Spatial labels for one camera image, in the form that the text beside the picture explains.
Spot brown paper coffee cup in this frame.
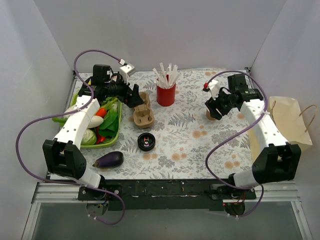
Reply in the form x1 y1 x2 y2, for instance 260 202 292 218
206 108 217 121

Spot brown cardboard cup carrier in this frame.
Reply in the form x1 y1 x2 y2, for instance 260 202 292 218
133 92 155 129

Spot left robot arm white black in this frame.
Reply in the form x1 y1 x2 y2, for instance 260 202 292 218
42 64 143 200

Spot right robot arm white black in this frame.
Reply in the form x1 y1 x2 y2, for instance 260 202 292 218
203 70 302 199

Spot orange carrot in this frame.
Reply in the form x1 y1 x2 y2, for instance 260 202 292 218
95 108 108 118

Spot red cup holder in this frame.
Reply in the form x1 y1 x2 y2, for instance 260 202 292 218
156 84 176 107

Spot green leafy vegetables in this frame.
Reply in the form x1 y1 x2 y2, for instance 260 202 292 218
92 97 119 138

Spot white radish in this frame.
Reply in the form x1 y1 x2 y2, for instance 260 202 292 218
65 105 104 129

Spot green plastic basket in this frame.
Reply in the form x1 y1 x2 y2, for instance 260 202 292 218
81 100 122 149

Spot spare black cup lid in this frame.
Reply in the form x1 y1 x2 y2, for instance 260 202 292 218
137 132 156 152

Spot red chili pepper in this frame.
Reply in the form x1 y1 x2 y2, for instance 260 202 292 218
96 127 106 145

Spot floral table mat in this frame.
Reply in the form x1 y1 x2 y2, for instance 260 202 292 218
81 69 253 180

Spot green cabbage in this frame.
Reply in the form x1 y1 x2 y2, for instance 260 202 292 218
81 129 97 146

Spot brown paper bag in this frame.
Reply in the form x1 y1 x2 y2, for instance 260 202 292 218
240 96 313 162

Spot purple eggplant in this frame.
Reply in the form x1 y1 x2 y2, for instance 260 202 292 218
92 151 124 169

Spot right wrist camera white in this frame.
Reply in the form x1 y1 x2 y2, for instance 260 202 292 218
203 80 221 99

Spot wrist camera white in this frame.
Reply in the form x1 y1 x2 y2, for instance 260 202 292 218
203 80 221 99
119 64 136 85

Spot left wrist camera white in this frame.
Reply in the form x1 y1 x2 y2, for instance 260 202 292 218
119 64 136 85

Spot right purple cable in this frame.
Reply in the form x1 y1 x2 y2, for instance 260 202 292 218
204 69 270 218

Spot purple cable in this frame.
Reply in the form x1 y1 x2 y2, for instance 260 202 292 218
15 49 126 225
204 69 270 218

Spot aluminium frame rail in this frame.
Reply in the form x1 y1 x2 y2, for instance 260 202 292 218
22 181 313 240

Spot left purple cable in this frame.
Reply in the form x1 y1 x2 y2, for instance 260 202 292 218
15 49 126 225

